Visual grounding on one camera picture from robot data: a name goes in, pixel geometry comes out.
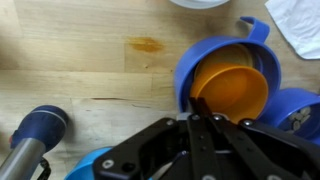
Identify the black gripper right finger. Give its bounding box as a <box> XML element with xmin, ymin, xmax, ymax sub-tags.
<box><xmin>198</xmin><ymin>98</ymin><xmax>212</xmax><ymax>117</ymax></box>

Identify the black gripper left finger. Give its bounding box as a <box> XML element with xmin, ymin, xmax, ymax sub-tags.
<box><xmin>189</xmin><ymin>97</ymin><xmax>201</xmax><ymax>116</ymax></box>

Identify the orange plastic bowl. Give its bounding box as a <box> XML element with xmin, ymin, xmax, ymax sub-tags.
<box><xmin>190</xmin><ymin>63</ymin><xmax>269</xmax><ymax>124</ymax></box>

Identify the clear plastic container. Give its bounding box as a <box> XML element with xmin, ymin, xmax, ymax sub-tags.
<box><xmin>169</xmin><ymin>0</ymin><xmax>230</xmax><ymax>10</ymax></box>

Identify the white paper napkin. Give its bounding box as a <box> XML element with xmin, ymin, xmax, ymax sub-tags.
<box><xmin>265</xmin><ymin>0</ymin><xmax>320</xmax><ymax>60</ymax></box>

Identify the blue bowl with handle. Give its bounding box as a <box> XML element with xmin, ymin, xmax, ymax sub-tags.
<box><xmin>174</xmin><ymin>16</ymin><xmax>281</xmax><ymax>112</ymax></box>

